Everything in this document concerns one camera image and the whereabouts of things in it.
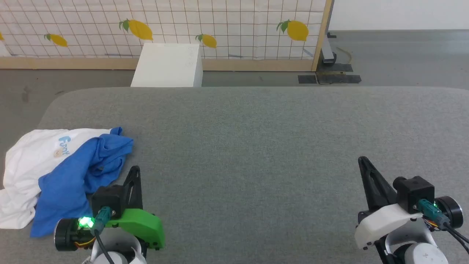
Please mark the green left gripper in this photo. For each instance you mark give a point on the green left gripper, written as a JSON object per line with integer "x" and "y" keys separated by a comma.
{"x": 146, "y": 227}

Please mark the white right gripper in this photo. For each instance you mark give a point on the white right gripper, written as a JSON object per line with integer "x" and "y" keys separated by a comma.
{"x": 381, "y": 223}

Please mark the white and blue t-shirt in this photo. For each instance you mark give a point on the white and blue t-shirt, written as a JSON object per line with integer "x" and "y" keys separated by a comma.
{"x": 25, "y": 165}

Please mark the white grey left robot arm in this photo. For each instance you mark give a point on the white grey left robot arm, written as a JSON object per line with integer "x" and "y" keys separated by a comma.
{"x": 135, "y": 256}

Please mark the white rectangular box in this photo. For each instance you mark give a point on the white rectangular box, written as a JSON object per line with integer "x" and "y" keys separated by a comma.
{"x": 166, "y": 66}

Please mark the small black floor mat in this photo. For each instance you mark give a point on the small black floor mat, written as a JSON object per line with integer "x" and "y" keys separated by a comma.
{"x": 307, "y": 79}

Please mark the grey metal partition foot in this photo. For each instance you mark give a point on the grey metal partition foot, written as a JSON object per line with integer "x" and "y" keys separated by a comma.
{"x": 327, "y": 51}

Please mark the lemon print grid partition panel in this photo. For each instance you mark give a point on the lemon print grid partition panel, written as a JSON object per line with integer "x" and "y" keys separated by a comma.
{"x": 238, "y": 33}

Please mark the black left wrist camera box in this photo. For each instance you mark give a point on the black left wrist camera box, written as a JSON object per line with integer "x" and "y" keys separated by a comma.
{"x": 108, "y": 200}

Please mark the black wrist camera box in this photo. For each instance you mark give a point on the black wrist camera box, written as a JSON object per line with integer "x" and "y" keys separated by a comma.
{"x": 108, "y": 200}
{"x": 417, "y": 192}

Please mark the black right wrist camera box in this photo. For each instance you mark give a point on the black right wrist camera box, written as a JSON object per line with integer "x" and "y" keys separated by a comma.
{"x": 417, "y": 192}

